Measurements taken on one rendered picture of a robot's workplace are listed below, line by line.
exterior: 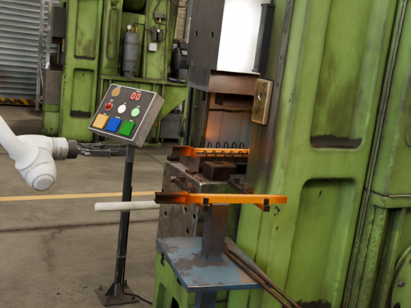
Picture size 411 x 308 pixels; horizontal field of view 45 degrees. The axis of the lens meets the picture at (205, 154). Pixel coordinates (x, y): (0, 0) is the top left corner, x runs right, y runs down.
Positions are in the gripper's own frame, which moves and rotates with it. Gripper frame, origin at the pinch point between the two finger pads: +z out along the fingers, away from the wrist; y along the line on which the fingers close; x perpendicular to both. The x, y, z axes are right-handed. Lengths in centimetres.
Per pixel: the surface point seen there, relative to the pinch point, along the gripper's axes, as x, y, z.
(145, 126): 3.1, -40.4, 27.1
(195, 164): -4.9, 3.8, 35.1
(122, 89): 18, -64, 21
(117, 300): -99, -52, 25
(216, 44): 47, 9, 35
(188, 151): 0.0, 0.2, 32.5
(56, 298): -100, -63, -6
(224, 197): 0, 63, 16
